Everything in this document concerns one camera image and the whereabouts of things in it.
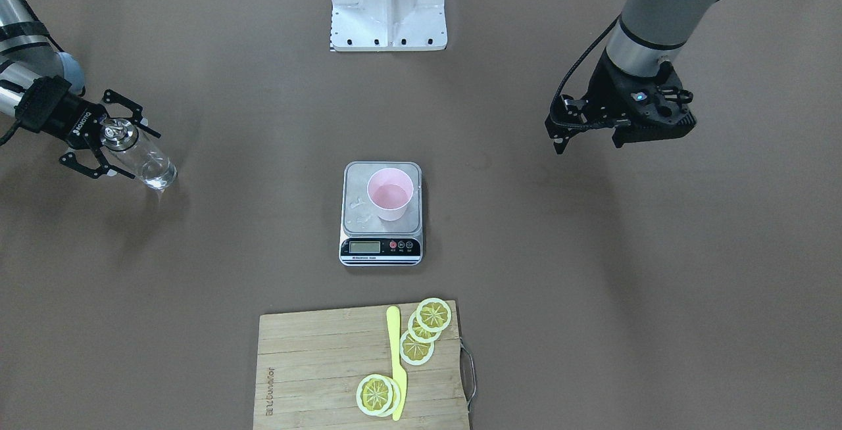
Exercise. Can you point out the wooden cutting board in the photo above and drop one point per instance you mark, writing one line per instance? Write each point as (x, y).
(310, 363)

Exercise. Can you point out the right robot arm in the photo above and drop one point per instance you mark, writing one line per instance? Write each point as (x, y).
(28, 52)

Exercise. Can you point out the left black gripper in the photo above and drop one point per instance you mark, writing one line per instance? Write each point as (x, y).
(606, 90)

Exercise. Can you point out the pink plastic cup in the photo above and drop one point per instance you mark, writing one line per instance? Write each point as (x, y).
(390, 190)

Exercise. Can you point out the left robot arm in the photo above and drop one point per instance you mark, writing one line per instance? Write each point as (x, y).
(643, 40)

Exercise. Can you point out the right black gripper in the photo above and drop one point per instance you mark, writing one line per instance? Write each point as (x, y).
(74, 123)

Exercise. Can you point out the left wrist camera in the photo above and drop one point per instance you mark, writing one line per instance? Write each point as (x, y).
(661, 113)

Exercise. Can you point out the silver kitchen scale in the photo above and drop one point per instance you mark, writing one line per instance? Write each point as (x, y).
(365, 239)

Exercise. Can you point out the yellow plastic knife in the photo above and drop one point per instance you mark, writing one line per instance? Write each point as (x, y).
(398, 374)

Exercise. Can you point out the glass sauce bottle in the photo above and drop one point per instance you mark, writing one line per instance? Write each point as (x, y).
(138, 153)

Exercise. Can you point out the white camera mast base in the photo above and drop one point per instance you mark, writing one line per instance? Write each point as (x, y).
(388, 26)

